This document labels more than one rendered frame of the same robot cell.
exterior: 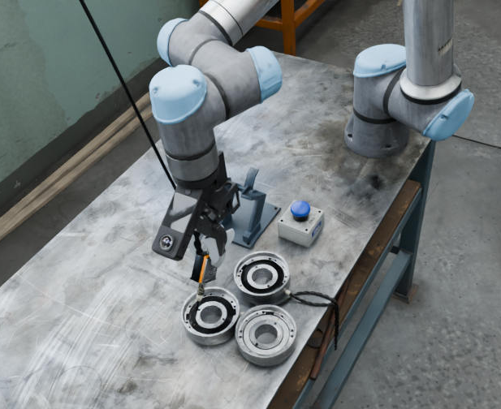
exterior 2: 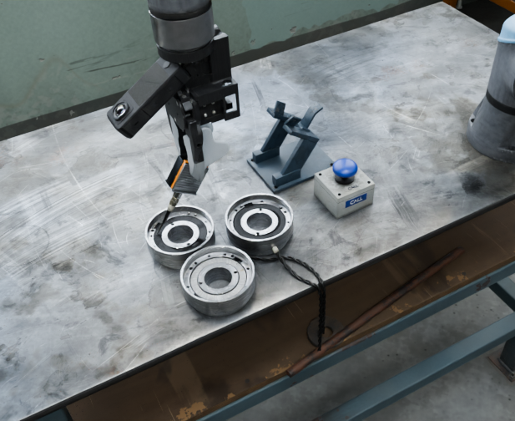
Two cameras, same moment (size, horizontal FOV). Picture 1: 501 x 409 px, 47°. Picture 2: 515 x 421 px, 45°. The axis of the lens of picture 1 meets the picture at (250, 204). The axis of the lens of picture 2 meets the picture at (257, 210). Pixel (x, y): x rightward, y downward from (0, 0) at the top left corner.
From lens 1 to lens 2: 0.37 m
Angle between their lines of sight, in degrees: 19
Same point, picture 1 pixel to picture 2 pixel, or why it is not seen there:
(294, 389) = (263, 374)
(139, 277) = (149, 173)
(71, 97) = (263, 19)
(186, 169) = (160, 30)
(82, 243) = not seen: hidden behind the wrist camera
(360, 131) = (482, 117)
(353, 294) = (396, 311)
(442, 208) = not seen: outside the picture
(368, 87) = (505, 57)
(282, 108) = (421, 69)
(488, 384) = not seen: outside the picture
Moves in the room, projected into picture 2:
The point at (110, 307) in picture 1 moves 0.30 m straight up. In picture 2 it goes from (104, 189) to (58, 28)
